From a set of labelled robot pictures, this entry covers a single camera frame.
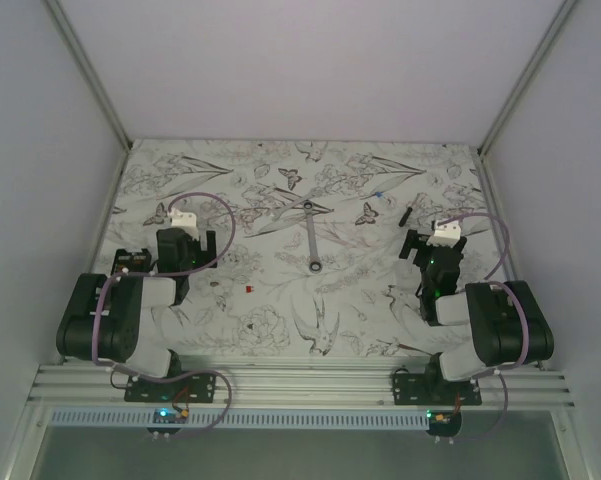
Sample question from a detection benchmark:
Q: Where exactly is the black fuse box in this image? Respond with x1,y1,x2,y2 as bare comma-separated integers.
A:
111,248,152,275

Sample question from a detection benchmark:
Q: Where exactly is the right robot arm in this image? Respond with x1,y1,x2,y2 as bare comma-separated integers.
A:
399,229,555,405

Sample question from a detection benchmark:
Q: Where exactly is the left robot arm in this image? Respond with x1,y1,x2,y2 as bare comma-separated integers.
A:
56,227,217,402

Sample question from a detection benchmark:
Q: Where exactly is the open end wrench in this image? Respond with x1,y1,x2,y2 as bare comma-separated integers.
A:
270,187,325,220

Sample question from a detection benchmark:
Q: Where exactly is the floral table mat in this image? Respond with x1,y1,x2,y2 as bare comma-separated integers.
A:
94,139,507,359

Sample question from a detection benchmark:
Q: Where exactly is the right controller board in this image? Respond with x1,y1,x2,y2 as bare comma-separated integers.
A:
426,410,461,424

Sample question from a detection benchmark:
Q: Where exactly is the controller board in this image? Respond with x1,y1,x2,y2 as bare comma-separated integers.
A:
426,410,461,424
153,408,189,425

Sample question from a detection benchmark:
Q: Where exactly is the left controller board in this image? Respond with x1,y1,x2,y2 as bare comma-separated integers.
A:
153,408,189,425

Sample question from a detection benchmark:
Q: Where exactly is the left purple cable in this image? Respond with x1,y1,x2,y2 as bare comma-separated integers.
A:
92,191,237,369

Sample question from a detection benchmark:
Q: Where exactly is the purple cable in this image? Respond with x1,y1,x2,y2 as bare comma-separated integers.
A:
437,212,531,369
92,191,237,369

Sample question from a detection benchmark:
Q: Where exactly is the black handled tool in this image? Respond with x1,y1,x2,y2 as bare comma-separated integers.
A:
399,194,422,228

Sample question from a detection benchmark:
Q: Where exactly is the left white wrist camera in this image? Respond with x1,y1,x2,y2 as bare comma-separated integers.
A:
168,208,200,239

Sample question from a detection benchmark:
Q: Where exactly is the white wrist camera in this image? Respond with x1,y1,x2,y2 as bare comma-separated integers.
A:
168,208,200,239
426,220,462,247

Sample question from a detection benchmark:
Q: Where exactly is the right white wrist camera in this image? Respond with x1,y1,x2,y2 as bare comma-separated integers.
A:
426,220,462,247

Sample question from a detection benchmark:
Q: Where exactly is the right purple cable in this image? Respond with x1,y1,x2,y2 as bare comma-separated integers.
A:
437,212,531,369

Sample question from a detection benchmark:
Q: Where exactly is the ratchet ring wrench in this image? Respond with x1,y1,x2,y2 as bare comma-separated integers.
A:
303,200,322,274

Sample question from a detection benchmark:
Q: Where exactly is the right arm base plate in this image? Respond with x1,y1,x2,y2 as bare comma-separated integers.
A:
390,368,482,407

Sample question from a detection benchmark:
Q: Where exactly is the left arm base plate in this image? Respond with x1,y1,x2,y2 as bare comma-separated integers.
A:
124,374,216,405

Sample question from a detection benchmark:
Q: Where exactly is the aluminium rail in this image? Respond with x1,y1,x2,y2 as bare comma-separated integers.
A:
28,364,575,410

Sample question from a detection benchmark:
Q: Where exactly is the perforated cable duct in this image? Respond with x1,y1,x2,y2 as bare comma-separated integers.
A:
49,407,429,431

